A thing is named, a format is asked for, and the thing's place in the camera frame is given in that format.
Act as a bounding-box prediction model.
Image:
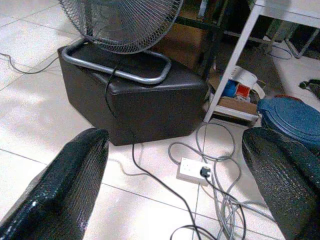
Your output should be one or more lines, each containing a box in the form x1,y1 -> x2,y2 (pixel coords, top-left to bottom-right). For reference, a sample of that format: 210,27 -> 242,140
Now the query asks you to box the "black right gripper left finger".
0,127 -> 110,240

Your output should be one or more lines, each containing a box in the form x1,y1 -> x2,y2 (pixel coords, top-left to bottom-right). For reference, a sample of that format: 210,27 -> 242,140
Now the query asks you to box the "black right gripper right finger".
241,126 -> 320,240

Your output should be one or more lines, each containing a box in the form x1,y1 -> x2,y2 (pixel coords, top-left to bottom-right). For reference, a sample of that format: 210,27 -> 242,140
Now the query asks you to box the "grey metal floor fan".
56,0 -> 185,85

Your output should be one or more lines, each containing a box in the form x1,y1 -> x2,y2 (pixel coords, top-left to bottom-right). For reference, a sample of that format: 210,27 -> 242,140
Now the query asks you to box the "blue plastic bucket lid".
256,94 -> 320,154

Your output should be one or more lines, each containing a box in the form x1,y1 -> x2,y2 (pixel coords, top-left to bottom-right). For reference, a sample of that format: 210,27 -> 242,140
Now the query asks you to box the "black power plug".
198,165 -> 212,179

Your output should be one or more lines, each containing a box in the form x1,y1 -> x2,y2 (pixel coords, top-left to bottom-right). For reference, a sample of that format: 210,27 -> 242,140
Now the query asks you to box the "brown cardboard box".
216,96 -> 259,116

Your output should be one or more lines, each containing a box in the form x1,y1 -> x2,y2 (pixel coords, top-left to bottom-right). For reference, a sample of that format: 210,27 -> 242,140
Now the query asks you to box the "white power strip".
176,157 -> 216,187

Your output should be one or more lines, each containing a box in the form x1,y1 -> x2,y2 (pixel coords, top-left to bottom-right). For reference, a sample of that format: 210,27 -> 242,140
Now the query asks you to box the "black office chair caster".
299,78 -> 320,92

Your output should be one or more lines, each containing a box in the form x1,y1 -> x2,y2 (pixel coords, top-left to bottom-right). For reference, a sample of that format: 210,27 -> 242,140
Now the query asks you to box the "red small box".
234,84 -> 251,101

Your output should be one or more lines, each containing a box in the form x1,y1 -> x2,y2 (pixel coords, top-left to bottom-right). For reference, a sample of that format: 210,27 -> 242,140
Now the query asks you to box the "blue round container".
223,79 -> 238,97

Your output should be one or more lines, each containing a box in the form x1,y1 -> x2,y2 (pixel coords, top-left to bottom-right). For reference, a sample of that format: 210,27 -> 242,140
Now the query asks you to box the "white paper roll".
231,65 -> 265,101

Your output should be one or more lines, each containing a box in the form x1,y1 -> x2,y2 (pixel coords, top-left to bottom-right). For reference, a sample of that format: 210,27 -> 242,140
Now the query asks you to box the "dark brown leather ottoman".
57,41 -> 210,147

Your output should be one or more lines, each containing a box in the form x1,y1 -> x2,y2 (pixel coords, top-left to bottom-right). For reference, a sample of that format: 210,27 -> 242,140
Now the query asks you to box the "grey power strip cable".
167,121 -> 276,240

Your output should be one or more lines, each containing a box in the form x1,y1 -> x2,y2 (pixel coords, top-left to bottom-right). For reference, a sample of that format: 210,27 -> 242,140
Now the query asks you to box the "black fan power cable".
104,62 -> 247,240

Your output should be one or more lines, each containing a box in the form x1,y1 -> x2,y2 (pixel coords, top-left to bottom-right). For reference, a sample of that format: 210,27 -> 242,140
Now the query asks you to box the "thin grey floor cable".
0,52 -> 59,75

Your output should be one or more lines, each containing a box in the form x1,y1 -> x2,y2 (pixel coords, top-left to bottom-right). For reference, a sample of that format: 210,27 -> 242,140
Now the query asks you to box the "white metal shelf frame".
203,0 -> 320,124

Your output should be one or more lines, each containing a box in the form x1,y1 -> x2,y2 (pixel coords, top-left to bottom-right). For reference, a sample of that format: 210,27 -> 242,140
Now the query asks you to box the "black metal table frame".
172,0 -> 230,82

